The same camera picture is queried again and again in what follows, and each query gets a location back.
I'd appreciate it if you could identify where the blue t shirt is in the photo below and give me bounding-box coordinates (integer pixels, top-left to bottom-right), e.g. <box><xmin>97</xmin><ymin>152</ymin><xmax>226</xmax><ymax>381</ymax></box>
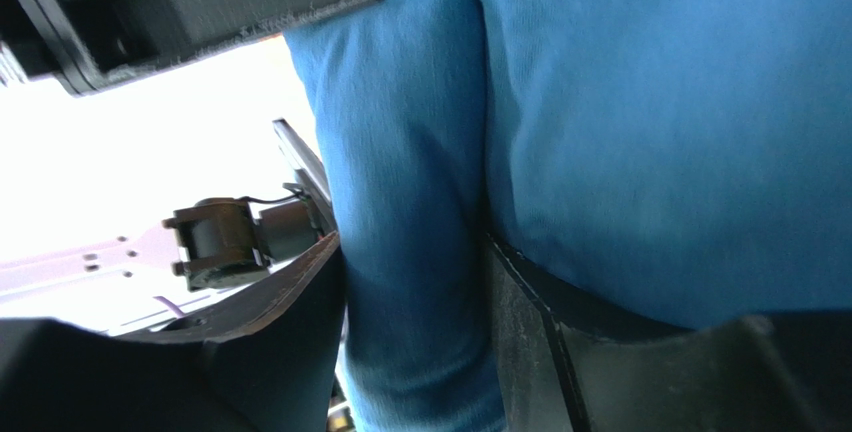
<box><xmin>285</xmin><ymin>0</ymin><xmax>851</xmax><ymax>431</ymax></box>

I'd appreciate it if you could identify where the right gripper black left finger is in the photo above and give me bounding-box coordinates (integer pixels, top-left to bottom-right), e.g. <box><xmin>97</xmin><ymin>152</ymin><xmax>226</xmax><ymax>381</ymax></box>
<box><xmin>1</xmin><ymin>234</ymin><xmax>345</xmax><ymax>431</ymax></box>

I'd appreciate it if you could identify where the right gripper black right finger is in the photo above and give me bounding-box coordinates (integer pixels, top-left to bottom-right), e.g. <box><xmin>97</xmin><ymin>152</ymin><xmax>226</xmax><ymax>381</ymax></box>
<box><xmin>485</xmin><ymin>237</ymin><xmax>851</xmax><ymax>431</ymax></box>

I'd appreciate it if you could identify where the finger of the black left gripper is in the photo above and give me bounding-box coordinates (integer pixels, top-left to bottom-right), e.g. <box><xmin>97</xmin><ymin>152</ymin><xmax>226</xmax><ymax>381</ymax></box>
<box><xmin>1</xmin><ymin>0</ymin><xmax>380</xmax><ymax>96</ymax></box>

